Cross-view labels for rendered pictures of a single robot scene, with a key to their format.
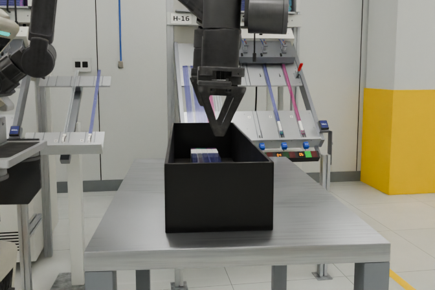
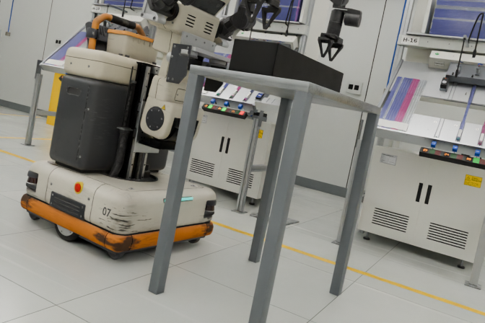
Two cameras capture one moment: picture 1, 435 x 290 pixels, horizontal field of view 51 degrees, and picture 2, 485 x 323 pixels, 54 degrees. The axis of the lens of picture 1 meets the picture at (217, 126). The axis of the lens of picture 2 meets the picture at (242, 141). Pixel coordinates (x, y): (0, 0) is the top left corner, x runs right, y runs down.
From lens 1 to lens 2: 1.16 m
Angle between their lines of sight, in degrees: 37
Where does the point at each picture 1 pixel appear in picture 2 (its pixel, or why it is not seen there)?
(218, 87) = not seen: outside the picture
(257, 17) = not seen: outside the picture
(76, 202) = not seen: hidden behind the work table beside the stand
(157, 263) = (213, 73)
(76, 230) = not seen: hidden behind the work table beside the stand
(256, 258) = (250, 78)
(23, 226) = (248, 161)
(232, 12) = not seen: outside the picture
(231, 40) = not seen: outside the picture
